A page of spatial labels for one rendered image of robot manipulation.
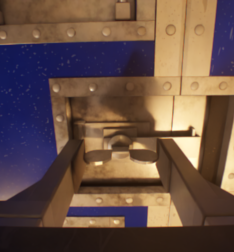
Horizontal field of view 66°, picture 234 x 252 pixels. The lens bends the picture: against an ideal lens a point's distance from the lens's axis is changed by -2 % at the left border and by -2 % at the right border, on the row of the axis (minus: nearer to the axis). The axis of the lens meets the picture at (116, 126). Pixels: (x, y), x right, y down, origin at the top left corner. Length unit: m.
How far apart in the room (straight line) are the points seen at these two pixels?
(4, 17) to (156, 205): 0.22
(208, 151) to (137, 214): 0.10
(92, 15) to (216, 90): 0.12
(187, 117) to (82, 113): 0.10
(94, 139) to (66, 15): 0.11
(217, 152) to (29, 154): 0.18
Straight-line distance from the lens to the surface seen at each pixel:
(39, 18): 0.19
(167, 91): 0.16
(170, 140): 0.16
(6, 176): 0.21
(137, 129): 0.17
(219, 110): 0.19
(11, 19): 0.20
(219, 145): 0.20
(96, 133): 0.18
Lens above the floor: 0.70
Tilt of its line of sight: 17 degrees up
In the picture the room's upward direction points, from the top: 179 degrees clockwise
